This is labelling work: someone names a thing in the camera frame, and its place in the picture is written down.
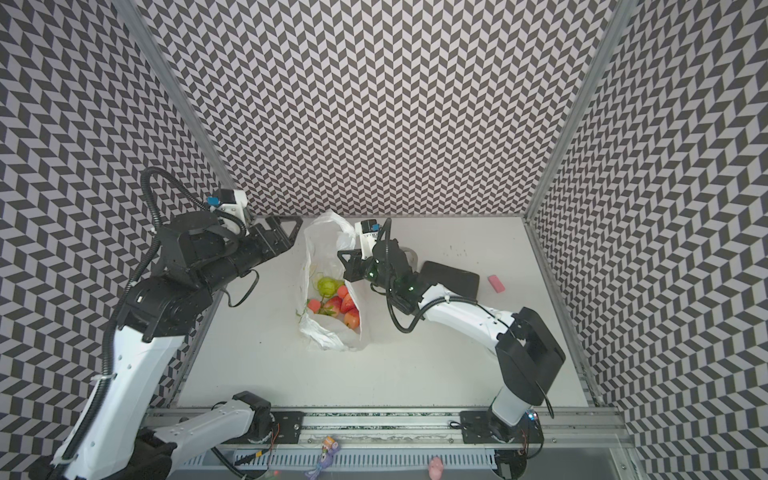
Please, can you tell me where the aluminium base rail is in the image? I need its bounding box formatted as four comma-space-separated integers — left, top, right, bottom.
119, 406, 637, 451

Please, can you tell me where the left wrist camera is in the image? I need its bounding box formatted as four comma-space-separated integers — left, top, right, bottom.
206, 188, 251, 226

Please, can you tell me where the black tray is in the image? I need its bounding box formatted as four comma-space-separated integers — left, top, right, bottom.
419, 261, 480, 300

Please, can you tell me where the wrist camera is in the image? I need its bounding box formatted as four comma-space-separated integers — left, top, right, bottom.
206, 188, 251, 226
354, 219, 380, 259

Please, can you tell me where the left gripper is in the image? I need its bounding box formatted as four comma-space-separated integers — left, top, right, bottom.
198, 214, 305, 295

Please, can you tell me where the pink eraser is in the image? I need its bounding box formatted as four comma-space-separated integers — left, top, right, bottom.
488, 275, 506, 293

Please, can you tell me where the clear tape roll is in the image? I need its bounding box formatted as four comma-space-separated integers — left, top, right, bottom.
401, 247, 419, 272

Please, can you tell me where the pink toy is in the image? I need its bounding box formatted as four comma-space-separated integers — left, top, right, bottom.
428, 456, 444, 480

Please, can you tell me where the orange fake peach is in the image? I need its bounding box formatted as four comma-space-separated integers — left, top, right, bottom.
343, 309, 360, 330

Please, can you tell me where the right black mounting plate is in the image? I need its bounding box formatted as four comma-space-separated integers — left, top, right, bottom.
459, 410, 544, 444

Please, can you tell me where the red fake strawberry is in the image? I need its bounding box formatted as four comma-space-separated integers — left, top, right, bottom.
307, 296, 343, 317
336, 285, 356, 313

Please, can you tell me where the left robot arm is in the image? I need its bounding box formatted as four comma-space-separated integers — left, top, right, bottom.
29, 211, 302, 479

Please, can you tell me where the green fake pear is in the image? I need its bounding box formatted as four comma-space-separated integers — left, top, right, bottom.
315, 276, 341, 299

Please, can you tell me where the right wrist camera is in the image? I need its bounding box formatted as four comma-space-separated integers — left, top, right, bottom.
354, 219, 380, 259

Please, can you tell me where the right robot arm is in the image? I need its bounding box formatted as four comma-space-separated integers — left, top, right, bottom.
337, 239, 566, 443

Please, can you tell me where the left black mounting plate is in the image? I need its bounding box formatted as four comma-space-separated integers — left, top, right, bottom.
241, 410, 305, 446

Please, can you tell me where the white plastic bag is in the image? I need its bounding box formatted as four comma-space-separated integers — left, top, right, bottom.
297, 210, 368, 352

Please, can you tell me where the black mounting plate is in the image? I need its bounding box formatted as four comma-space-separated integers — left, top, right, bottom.
241, 410, 305, 446
459, 410, 544, 444

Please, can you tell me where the purple toy figure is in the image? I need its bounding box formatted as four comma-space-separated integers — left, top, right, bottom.
305, 436, 341, 480

